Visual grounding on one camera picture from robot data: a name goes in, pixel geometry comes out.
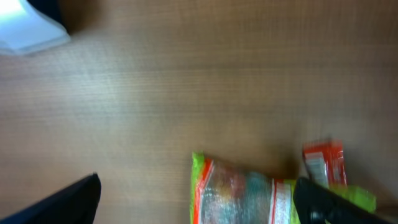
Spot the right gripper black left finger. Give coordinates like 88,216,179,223
1,173,101,224

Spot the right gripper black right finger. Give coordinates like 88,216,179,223
293,177,390,224

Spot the red snack bar wrapper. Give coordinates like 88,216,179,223
302,140,347,187

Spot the green candy bag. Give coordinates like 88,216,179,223
190,152,376,224

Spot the white barcode scanner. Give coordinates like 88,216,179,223
1,0,70,55

